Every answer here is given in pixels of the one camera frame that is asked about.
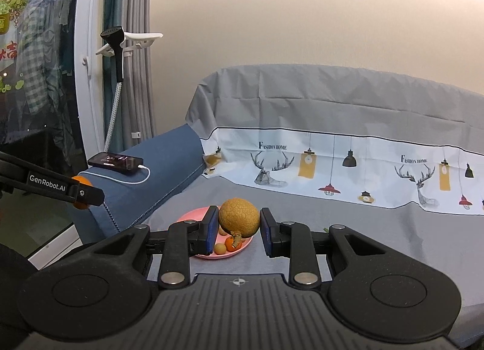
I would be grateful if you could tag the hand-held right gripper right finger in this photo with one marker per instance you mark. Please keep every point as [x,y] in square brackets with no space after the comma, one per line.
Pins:
[266,232]

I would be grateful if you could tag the grey printed sofa cover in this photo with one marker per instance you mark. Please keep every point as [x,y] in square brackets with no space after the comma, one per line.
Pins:
[340,108]

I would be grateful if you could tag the black smartphone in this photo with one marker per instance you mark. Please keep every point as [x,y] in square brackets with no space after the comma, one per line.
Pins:
[113,161]

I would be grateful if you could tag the orange kumquat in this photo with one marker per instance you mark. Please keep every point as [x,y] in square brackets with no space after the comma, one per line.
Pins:
[229,246]
[84,180]

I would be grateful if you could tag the black garment steamer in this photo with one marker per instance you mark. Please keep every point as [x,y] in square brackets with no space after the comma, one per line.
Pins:
[118,59]

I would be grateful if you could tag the white curtain clip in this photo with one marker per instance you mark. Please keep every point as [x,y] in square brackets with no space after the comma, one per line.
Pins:
[135,134]

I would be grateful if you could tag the yellow loquat with stem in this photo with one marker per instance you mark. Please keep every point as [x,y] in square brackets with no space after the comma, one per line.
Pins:
[239,217]

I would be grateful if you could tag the plaid shirt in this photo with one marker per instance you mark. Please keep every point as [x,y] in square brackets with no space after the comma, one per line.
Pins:
[37,51]

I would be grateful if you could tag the pink plate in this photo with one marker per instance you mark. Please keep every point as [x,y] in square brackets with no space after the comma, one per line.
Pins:
[189,217]

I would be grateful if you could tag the blue sofa armrest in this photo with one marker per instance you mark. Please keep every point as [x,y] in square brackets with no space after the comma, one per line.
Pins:
[166,161]

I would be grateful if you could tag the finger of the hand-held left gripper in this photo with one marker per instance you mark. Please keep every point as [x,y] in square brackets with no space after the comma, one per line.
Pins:
[49,183]

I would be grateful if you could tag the grey curtain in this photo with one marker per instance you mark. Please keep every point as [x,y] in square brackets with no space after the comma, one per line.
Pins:
[138,70]

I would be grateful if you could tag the white framed glass door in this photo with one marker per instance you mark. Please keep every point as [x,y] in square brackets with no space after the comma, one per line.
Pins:
[85,89]

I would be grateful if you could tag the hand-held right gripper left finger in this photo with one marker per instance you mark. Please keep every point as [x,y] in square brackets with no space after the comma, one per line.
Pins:
[211,231]

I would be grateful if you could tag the yellow-green round fruit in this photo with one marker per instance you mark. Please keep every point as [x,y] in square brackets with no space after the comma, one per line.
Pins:
[220,249]

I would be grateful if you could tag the white hanger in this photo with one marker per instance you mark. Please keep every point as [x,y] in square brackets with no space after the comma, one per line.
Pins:
[143,36]

